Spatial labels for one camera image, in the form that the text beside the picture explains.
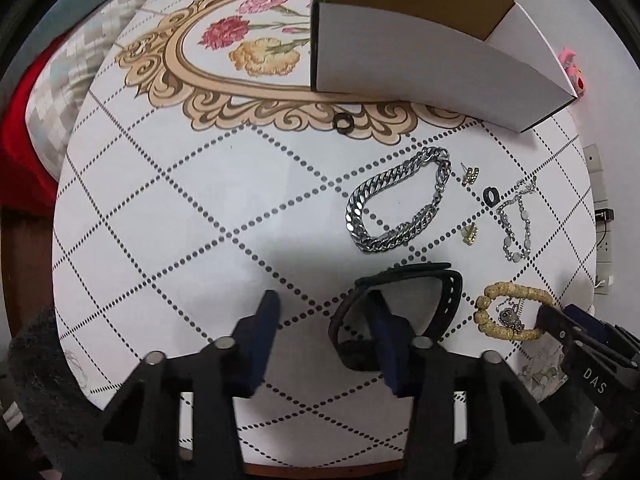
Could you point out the silver pendant charm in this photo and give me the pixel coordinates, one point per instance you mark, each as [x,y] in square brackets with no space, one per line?
[510,314]

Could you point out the black charger plug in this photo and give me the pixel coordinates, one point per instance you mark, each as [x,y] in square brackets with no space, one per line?
[604,215]

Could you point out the white cardboard box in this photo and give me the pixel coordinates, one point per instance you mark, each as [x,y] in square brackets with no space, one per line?
[483,58]

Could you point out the red cloth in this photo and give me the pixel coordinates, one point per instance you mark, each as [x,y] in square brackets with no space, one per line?
[25,184]

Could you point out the teal blue duvet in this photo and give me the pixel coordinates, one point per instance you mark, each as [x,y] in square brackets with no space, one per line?
[75,0]

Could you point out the gold earring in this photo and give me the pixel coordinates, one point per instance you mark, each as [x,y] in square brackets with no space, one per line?
[470,175]
[469,234]

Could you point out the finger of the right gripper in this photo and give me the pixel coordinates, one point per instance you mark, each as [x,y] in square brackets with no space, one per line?
[557,324]
[575,315]

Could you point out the patterned tablecloth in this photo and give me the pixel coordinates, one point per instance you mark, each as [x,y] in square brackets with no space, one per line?
[202,172]

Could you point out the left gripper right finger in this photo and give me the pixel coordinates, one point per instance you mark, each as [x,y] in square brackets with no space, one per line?
[471,418]

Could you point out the pink panther plush toy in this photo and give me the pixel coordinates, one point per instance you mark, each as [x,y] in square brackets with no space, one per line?
[567,59]

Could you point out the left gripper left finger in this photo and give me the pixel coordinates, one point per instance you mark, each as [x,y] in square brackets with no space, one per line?
[174,418]

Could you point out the grey patterned mattress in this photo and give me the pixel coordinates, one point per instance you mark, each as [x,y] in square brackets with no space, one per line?
[60,89]

